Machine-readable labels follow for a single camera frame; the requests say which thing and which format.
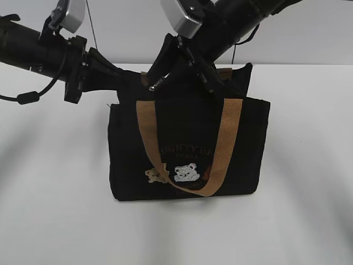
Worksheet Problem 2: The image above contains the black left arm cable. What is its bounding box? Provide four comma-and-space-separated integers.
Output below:
0, 41, 72, 105

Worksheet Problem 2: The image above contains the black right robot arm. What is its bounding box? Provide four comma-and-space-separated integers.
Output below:
145, 1, 298, 93

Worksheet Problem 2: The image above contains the black canvas tote bag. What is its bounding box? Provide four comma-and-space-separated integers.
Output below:
108, 63, 270, 202

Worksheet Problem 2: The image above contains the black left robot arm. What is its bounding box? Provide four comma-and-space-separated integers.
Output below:
1, 14, 131, 105

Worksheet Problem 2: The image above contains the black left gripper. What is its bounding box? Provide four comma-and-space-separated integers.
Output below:
38, 34, 138, 104

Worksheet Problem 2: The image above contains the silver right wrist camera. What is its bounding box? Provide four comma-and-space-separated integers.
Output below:
160, 0, 205, 39

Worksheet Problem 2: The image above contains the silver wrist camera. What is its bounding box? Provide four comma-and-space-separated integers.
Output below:
160, 0, 205, 39
49, 0, 86, 34

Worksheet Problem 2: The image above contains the silver zipper pull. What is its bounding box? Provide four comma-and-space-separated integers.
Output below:
149, 74, 169, 92

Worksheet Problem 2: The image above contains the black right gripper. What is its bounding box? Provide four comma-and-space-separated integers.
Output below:
147, 33, 224, 96

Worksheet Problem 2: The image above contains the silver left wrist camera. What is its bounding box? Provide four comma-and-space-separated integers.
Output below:
49, 0, 86, 34

